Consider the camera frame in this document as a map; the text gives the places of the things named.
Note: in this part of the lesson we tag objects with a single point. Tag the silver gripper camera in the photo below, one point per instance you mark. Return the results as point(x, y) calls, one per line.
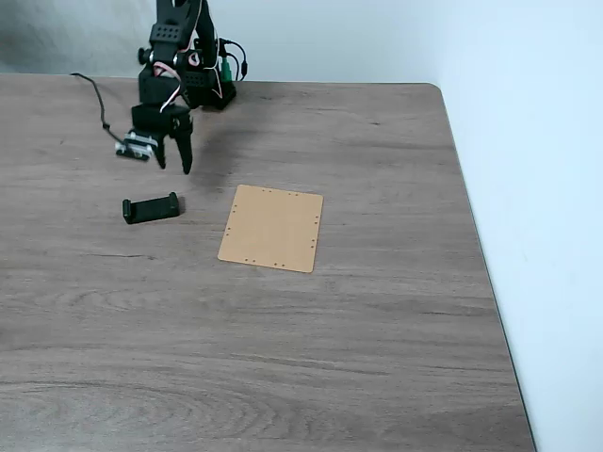
point(134, 146)

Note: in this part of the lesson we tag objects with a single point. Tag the orange board with holes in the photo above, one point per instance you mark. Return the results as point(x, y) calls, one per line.
point(273, 230)

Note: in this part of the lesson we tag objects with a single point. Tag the green plug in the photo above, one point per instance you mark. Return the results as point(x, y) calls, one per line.
point(226, 70)

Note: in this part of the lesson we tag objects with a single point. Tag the black block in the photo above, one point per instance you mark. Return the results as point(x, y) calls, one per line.
point(151, 209)

